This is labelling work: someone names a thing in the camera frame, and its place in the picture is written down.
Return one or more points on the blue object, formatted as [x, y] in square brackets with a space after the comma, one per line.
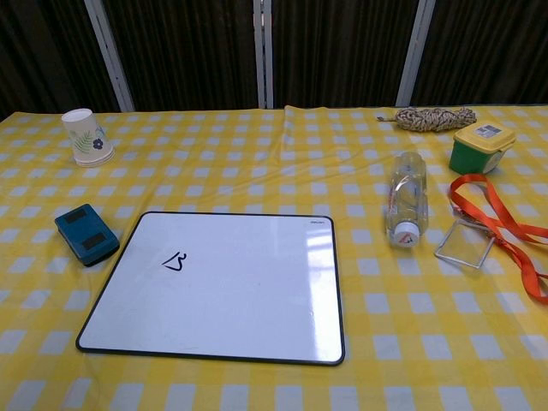
[85, 233]

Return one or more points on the white board black rim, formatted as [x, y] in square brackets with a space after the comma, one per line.
[235, 295]

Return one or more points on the yellow white checkered tablecloth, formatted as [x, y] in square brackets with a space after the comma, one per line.
[257, 167]

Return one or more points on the clear plastic water bottle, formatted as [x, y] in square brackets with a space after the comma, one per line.
[406, 201]

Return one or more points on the black fabric partition panel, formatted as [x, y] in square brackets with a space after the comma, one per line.
[338, 51]
[47, 51]
[184, 51]
[488, 51]

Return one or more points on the clear plastic badge holder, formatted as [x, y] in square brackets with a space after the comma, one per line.
[464, 247]

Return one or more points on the white paper cup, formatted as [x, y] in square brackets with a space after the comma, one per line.
[83, 132]

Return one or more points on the green container yellow lid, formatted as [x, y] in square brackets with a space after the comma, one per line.
[475, 154]

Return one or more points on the grey metal partition post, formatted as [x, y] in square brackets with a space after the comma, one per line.
[109, 55]
[415, 51]
[263, 51]

